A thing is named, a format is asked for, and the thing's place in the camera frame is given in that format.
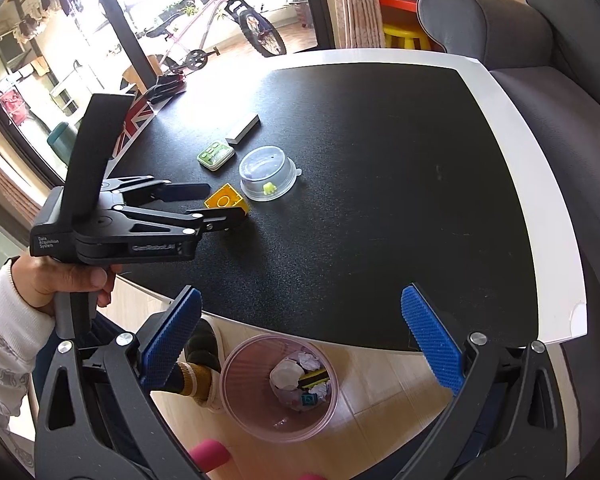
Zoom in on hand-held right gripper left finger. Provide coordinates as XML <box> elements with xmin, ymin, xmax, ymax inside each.
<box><xmin>35</xmin><ymin>285</ymin><xmax>203</xmax><ymax>480</ymax></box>

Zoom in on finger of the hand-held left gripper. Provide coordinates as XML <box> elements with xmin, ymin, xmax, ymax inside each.
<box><xmin>114</xmin><ymin>204</ymin><xmax>249</xmax><ymax>243</ymax></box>
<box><xmin>101</xmin><ymin>175</ymin><xmax>212</xmax><ymax>207</ymax></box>

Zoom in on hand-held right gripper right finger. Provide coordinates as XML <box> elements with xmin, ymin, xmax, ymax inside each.
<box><xmin>401</xmin><ymin>282</ymin><xmax>567</xmax><ymax>480</ymax></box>

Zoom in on yellow toy block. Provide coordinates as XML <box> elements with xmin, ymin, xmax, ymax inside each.
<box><xmin>203</xmin><ymin>184</ymin><xmax>251</xmax><ymax>216</ymax></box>

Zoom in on pink trash bin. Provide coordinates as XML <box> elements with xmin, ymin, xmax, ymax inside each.
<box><xmin>220</xmin><ymin>334</ymin><xmax>340</xmax><ymax>443</ymax></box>

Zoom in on white round pouch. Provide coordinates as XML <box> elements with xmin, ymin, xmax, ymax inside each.
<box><xmin>270</xmin><ymin>360</ymin><xmax>306</xmax><ymax>391</ymax></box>

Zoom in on person's left forearm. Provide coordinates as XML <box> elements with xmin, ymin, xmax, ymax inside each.
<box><xmin>0</xmin><ymin>260</ymin><xmax>57</xmax><ymax>461</ymax></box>

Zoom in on person's left hand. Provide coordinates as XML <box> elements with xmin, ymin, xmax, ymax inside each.
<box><xmin>7</xmin><ymin>255</ymin><xmax>117</xmax><ymax>311</ymax></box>

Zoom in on black slipper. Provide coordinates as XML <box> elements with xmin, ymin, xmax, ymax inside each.
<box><xmin>185</xmin><ymin>316</ymin><xmax>227</xmax><ymax>413</ymax></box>

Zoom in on person's socked foot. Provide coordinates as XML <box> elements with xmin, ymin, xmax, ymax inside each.
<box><xmin>172</xmin><ymin>360</ymin><xmax>213</xmax><ymax>402</ymax></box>

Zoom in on green and white card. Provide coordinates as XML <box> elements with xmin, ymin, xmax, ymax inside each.
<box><xmin>196</xmin><ymin>142</ymin><xmax>232</xmax><ymax>172</ymax></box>

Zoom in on clear plastic container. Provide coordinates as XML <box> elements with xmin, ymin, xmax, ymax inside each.
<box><xmin>239</xmin><ymin>145</ymin><xmax>303</xmax><ymax>202</ymax></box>

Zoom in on small white box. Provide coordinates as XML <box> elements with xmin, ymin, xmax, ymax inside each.
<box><xmin>225</xmin><ymin>114</ymin><xmax>261</xmax><ymax>146</ymax></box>

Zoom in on teal bottle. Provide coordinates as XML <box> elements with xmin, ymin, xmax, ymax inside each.
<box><xmin>47</xmin><ymin>122</ymin><xmax>81</xmax><ymax>171</ymax></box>

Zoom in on black and red gloves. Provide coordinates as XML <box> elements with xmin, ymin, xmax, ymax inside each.
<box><xmin>145</xmin><ymin>72</ymin><xmax>187</xmax><ymax>103</ymax></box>

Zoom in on pink rounded object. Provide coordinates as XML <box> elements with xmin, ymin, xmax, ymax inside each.
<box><xmin>189</xmin><ymin>439</ymin><xmax>228</xmax><ymax>476</ymax></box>

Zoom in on wooden chair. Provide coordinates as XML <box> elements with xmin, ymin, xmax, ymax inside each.
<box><xmin>121</xmin><ymin>55</ymin><xmax>153</xmax><ymax>93</ymax></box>

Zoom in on pink and white bicycle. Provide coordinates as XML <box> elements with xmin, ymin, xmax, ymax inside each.
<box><xmin>150</xmin><ymin>0</ymin><xmax>287</xmax><ymax>78</ymax></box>

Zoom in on red bag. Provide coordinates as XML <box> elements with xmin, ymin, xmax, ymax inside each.
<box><xmin>0</xmin><ymin>89</ymin><xmax>28</xmax><ymax>126</ymax></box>

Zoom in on white drying rack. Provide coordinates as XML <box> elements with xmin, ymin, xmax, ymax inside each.
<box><xmin>50</xmin><ymin>60</ymin><xmax>106</xmax><ymax>116</ymax></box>

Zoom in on balcony planter box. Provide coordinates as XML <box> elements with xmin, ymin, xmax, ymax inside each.
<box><xmin>165</xmin><ymin>1</ymin><xmax>201</xmax><ymax>20</ymax></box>

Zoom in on beige curtain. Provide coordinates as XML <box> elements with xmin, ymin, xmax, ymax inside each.
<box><xmin>327</xmin><ymin>0</ymin><xmax>385</xmax><ymax>51</ymax></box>

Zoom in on grey sofa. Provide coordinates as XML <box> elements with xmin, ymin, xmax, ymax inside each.
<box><xmin>416</xmin><ymin>0</ymin><xmax>600</xmax><ymax>461</ymax></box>

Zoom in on yellow stool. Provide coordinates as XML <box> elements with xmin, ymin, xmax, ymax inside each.
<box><xmin>383</xmin><ymin>22</ymin><xmax>431</xmax><ymax>52</ymax></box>

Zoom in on orange table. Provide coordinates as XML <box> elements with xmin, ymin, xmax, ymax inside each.
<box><xmin>378</xmin><ymin>0</ymin><xmax>426</xmax><ymax>28</ymax></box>

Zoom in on black door frame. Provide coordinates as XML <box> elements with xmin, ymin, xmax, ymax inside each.
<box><xmin>297</xmin><ymin>0</ymin><xmax>338</xmax><ymax>52</ymax></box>

